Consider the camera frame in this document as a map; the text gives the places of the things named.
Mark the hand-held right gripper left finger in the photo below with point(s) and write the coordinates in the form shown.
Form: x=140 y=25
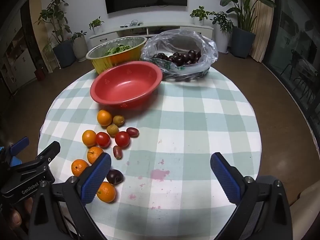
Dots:
x=96 y=177

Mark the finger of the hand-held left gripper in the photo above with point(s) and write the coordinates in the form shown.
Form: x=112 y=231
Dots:
x=20 y=145
x=51 y=151

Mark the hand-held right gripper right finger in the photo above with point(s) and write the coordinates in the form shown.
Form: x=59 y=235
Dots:
x=225 y=177

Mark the orange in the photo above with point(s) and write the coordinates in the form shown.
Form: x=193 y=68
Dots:
x=93 y=154
x=89 y=138
x=79 y=168
x=104 y=118
x=107 y=192

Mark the dark purple plum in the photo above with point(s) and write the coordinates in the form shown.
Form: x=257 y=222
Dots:
x=115 y=177

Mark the dark red grape tomato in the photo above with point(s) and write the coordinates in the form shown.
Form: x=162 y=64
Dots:
x=132 y=132
x=117 y=152

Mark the round red tomato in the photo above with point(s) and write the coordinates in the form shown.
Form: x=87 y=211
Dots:
x=122 y=139
x=103 y=140

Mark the brown longan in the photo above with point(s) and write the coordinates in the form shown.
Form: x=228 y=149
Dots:
x=118 y=120
x=112 y=130

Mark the red plastic colander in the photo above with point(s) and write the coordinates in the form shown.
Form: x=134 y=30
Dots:
x=125 y=85

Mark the person's left hand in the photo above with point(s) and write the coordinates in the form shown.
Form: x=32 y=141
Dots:
x=13 y=217

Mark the green white checkered tablecloth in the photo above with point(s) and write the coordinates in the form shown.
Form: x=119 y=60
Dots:
x=187 y=130

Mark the small red container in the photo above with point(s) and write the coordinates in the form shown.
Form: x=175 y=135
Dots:
x=39 y=74

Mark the white cupboard unit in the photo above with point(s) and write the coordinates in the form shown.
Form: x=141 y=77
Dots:
x=17 y=60

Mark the tall plant in blue pot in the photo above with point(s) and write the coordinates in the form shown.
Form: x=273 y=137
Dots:
x=63 y=52

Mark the dark slotted basket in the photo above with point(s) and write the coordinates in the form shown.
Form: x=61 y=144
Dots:
x=187 y=76

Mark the plant in grey tall pot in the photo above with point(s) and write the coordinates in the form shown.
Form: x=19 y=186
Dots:
x=80 y=46

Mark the gold foil pan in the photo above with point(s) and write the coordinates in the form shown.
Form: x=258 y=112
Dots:
x=117 y=61

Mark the green leafy vegetables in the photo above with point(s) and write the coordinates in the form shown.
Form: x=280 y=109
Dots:
x=117 y=48

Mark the pile of dark cherries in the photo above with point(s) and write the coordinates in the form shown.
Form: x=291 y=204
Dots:
x=181 y=58

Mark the white television cabinet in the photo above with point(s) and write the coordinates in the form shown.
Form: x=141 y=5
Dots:
x=110 y=36

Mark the small plant in white pot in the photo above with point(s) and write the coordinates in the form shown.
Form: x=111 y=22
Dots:
x=97 y=28
x=199 y=16

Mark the large-leaf plant in blue pot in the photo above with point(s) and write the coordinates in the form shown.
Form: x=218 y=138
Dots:
x=242 y=42

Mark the bushy plant in white pot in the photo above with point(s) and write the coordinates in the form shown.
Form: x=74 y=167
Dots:
x=222 y=40

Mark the clear plastic bag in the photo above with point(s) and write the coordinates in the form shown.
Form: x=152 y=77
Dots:
x=175 y=40

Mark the glass sliding door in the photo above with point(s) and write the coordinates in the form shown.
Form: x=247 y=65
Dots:
x=295 y=42

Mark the beige curtain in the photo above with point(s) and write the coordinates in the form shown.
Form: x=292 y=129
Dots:
x=262 y=22

